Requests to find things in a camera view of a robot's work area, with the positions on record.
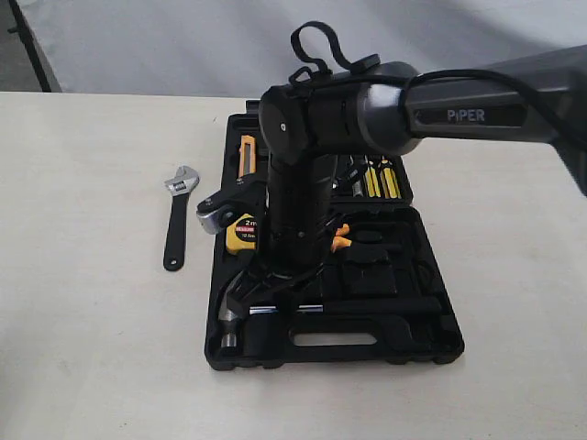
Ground claw hammer black grip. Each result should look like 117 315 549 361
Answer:
216 268 443 352

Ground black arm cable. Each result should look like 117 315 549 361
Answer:
288 20 587 152

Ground orange utility knife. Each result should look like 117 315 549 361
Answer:
238 135 257 178

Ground yellow black screwdriver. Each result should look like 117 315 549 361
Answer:
363 156 381 198
379 158 401 199

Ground right yellow black screwdriver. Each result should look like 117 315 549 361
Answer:
379 158 401 199

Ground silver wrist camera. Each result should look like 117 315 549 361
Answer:
196 174 267 235

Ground left yellow black screwdriver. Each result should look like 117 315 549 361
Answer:
363 156 381 198

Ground orange handled pliers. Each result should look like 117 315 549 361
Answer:
330 224 352 253

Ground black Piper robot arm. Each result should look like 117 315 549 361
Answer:
223 46 586 364

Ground black plastic tool case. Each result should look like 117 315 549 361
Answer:
205 103 464 370

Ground adjustable wrench black handle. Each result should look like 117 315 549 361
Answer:
162 165 200 271

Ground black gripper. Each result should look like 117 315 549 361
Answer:
243 153 338 357

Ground black stand pole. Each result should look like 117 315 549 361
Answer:
6 0 52 93

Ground yellow tape measure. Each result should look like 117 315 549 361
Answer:
226 214 257 255

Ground clear voltage tester screwdriver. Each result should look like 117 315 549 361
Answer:
347 156 363 197

